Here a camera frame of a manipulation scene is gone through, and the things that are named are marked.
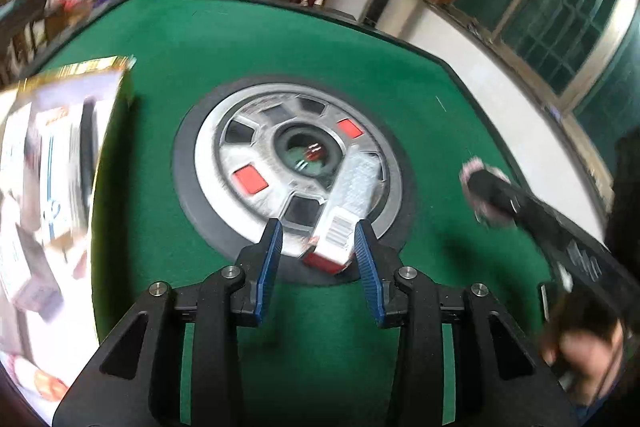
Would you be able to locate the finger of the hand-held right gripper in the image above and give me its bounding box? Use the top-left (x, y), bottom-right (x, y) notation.
top-left (470, 169), bottom-right (533, 230)

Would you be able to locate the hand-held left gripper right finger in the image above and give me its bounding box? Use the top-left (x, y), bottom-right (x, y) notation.
top-left (354, 218), bottom-right (576, 427)

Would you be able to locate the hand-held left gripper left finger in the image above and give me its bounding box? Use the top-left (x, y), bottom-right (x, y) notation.
top-left (52, 217), bottom-right (285, 427)

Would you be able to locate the pink white small item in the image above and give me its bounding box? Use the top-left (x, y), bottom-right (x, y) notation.
top-left (459, 157), bottom-right (513, 225)

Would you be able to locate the small white red box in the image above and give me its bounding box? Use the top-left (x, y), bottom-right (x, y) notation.
top-left (300, 152), bottom-right (381, 275)

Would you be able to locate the gold-edged white tray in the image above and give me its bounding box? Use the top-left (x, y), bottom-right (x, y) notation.
top-left (0, 54), bottom-right (137, 425)

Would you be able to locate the person's right hand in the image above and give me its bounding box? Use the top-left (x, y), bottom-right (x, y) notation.
top-left (542, 289), bottom-right (627, 405)

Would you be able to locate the round mahjong table centre panel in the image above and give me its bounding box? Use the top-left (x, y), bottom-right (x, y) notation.
top-left (172, 74), bottom-right (417, 285)

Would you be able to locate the green glass window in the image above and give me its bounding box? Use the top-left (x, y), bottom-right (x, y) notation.
top-left (425, 0), bottom-right (640, 168)

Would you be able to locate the white blue striped box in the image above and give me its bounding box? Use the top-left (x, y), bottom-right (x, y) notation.
top-left (35, 127), bottom-right (83, 248)

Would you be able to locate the black stick with pink ends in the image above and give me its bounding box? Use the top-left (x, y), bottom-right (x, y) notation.
top-left (79, 97), bottom-right (100, 208)

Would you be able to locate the pink orange packet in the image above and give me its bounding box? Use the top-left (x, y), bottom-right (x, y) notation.
top-left (10, 354), bottom-right (71, 403)

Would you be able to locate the white box orange label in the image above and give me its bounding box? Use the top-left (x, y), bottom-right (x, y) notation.
top-left (30, 104), bottom-right (76, 148)

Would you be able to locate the dark wooden mahjong table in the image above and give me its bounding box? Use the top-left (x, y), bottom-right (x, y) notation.
top-left (0, 0), bottom-right (51, 58)

